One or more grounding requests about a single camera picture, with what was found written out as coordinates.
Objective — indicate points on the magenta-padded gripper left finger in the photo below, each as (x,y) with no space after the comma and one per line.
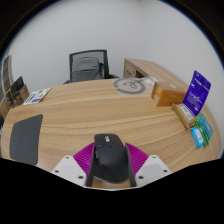
(70,168)

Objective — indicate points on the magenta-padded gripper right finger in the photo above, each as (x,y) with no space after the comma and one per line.
(150,166)

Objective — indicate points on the dark grey computer mouse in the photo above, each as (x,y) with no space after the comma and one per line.
(110,160)

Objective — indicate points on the dark grey mouse pad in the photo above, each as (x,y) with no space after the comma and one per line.
(26,140)

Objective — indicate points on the small blue box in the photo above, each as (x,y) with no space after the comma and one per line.
(197,137)

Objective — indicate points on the tan box with white label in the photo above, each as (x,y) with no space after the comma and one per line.
(184,115)

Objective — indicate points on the green package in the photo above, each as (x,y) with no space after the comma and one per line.
(206,128)

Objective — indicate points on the orange cardboard box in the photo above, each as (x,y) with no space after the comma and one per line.
(168,96)

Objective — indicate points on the white printed sticker sheet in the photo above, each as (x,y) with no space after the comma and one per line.
(36,96)

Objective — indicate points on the large brown cardboard box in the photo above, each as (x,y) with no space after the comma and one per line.
(22,95)

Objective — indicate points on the purple package card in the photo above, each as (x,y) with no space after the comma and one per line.
(197,92)

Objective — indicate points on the small brown cardboard box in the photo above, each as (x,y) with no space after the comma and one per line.
(8,98)

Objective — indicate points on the wooden side desk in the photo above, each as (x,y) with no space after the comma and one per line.
(150,68)

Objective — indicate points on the black tray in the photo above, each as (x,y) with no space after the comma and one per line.
(16,85)

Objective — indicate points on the grey backpack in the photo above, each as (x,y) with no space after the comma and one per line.
(86,69)

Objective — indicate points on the black mesh office chair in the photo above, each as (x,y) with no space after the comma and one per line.
(105,61)

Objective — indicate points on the wooden shelf unit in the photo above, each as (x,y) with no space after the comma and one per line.
(5,75)

